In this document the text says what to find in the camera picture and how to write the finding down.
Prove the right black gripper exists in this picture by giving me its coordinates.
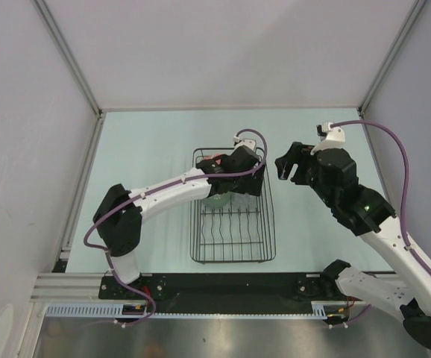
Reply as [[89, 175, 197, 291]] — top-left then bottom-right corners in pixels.
[[275, 141, 336, 207]]

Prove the tall clear faceted glass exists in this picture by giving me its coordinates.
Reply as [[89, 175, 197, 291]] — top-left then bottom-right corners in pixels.
[[232, 193, 257, 210]]

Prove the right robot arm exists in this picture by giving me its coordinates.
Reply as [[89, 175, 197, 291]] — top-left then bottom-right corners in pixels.
[[275, 142, 431, 350]]

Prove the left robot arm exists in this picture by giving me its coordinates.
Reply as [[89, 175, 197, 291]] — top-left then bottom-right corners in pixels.
[[93, 145, 265, 298]]

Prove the pink mug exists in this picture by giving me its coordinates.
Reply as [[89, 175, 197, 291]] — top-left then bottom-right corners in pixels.
[[203, 154, 222, 165]]

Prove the green ceramic cup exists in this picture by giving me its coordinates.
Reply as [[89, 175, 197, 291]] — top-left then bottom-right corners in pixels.
[[201, 192, 231, 209]]

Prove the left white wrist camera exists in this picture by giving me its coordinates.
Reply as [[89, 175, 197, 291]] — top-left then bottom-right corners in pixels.
[[233, 135, 257, 151]]

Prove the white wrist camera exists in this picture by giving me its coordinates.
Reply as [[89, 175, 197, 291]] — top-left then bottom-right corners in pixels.
[[233, 135, 257, 151], [311, 122, 346, 155]]

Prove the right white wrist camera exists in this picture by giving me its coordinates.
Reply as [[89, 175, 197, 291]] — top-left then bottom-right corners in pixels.
[[311, 122, 346, 155]]

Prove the black wire dish rack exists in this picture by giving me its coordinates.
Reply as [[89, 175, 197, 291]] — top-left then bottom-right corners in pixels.
[[189, 146, 277, 263]]

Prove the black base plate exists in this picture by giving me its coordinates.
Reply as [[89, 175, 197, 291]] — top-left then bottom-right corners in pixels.
[[99, 271, 365, 315]]

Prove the white slotted cable duct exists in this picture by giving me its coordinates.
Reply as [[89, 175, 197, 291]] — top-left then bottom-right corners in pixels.
[[45, 303, 342, 320]]

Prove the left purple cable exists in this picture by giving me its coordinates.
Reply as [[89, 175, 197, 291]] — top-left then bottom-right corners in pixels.
[[83, 128, 269, 325]]

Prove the aluminium frame rail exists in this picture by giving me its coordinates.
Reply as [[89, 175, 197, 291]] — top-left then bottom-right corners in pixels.
[[31, 273, 102, 303]]

